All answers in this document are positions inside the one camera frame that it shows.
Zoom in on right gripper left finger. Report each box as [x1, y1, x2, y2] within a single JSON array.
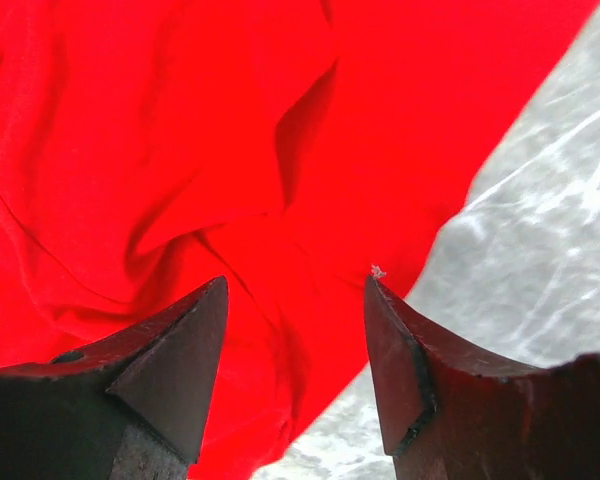
[[0, 277, 228, 479]]

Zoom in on red t shirt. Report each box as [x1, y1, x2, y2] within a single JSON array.
[[0, 1, 596, 479]]

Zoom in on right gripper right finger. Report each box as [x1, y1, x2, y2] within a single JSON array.
[[364, 278, 600, 480]]

